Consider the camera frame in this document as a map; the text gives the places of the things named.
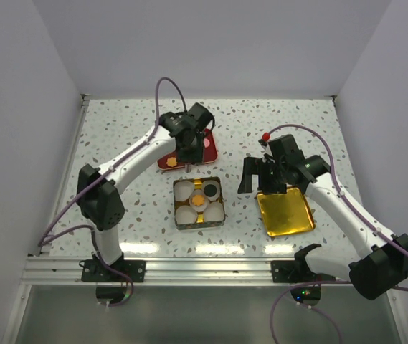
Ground white paper cup centre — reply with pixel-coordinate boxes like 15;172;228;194
189;189;210;213

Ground metal tongs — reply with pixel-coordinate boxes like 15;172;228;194
185;131;204;173

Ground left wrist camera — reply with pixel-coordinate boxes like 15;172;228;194
188;102;215;131

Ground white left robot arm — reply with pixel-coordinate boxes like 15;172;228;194
77;104;215;282

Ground orange flower cookie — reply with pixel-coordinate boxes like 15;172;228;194
166;157;178;168

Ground black right base bracket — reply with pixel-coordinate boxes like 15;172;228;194
270;260;336;284

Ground gold tin lid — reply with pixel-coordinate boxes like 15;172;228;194
256;186;316;238

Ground red tray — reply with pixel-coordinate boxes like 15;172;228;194
156;128;218;171

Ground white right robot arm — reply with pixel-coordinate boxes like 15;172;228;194
237;152;408;300

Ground white paper cup bottom-right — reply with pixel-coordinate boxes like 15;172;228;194
203;201;225;222

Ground white paper cup top-left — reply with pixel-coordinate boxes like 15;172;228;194
174;181;195;202

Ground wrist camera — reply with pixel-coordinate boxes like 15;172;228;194
258;133;305;161
188;102;215;131

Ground green square cookie tin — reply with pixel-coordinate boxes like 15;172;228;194
173;176;226;231

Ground white paper cup top-right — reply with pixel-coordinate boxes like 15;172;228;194
201;180;221;201

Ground white paper cup bottom-left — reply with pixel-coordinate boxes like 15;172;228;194
175;206;198;226

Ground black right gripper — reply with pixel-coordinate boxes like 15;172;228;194
238;156;287;195

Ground black left base bracket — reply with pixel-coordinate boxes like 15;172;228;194
78;258;146;283

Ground black base bracket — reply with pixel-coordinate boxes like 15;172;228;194
270;260;336;284
78;258;146;283

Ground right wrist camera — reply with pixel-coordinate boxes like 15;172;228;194
258;133;305;161

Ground black round cookie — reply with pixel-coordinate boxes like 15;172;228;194
202;183;218;198

